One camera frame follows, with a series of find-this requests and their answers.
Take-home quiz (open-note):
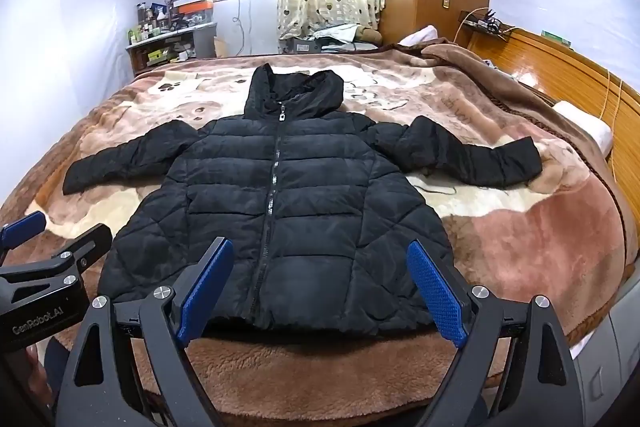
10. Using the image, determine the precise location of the person's left hand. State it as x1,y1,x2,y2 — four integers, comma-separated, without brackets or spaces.
25,346,53,409

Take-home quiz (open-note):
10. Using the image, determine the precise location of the black puffer jacket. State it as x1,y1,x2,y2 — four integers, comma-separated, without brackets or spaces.
63,65,542,335

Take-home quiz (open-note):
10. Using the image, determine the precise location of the brown plush patterned blanket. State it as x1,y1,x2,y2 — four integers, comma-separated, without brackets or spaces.
1,42,638,426

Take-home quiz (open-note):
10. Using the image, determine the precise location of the wooden headboard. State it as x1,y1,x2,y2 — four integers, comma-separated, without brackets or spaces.
469,29,639,216

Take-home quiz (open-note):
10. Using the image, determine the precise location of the orange box on shelf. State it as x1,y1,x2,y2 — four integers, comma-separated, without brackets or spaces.
178,0,213,15

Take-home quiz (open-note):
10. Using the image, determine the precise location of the white pillow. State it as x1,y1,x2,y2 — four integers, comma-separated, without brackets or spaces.
553,101,614,157
398,25,438,46

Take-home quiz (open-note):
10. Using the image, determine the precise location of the cluttered desk shelf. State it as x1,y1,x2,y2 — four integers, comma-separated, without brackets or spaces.
126,23,217,75

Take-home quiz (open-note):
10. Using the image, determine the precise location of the headboard shelf with gadgets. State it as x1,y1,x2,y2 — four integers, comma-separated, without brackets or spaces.
460,8,516,41

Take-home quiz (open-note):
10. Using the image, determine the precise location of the brown plush toy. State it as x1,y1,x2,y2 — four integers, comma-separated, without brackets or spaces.
352,25,383,46

